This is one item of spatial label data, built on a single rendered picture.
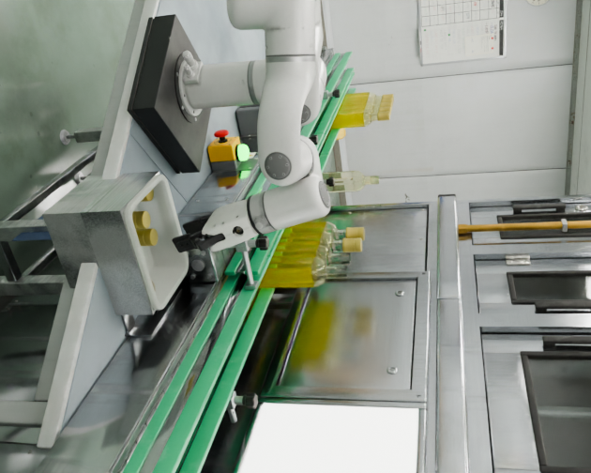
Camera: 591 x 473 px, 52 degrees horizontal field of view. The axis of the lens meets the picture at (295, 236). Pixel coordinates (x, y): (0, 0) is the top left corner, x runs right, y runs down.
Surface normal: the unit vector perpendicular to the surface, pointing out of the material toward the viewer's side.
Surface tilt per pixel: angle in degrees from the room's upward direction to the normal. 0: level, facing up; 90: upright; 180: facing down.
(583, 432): 90
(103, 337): 0
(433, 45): 90
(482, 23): 90
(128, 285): 90
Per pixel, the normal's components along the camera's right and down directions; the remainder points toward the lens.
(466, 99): -0.20, 0.49
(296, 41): 0.27, 0.24
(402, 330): -0.15, -0.87
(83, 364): 0.97, -0.04
